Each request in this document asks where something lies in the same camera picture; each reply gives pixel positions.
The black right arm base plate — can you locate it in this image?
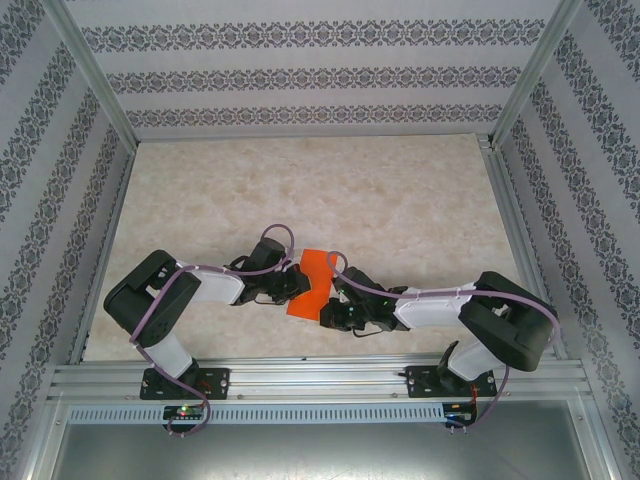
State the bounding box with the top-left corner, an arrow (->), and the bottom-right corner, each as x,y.
405,363 -> 499,400

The grey slotted cable duct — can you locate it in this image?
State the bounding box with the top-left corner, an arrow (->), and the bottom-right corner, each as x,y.
67,403 -> 446,425

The aluminium frame post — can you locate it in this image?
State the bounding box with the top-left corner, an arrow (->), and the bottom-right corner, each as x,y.
42,0 -> 139,146
492,0 -> 584,149

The grey sheet metal panel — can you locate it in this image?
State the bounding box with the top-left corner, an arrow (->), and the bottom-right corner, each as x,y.
49,423 -> 601,480

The aluminium mounting rail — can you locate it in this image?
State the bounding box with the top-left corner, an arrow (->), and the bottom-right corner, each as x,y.
47,352 -> 586,401

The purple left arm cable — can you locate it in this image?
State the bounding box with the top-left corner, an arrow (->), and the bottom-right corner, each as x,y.
130,223 -> 296,439

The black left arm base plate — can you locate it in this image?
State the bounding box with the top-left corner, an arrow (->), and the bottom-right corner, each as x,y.
139,367 -> 232,401

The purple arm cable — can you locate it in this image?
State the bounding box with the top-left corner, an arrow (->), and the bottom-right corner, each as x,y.
130,223 -> 296,439
326,250 -> 560,431

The aluminium frame bar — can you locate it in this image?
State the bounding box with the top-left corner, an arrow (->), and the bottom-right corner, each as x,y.
19,397 -> 69,480
569,399 -> 621,480

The orange paper sheet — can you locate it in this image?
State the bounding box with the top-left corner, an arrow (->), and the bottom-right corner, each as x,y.
285,247 -> 337,321

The aluminium table edge rail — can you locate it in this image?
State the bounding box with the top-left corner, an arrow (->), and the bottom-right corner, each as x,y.
67,142 -> 137,365
477,134 -> 569,359

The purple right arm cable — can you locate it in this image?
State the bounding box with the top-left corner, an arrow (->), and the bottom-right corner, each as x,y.
326,250 -> 560,431

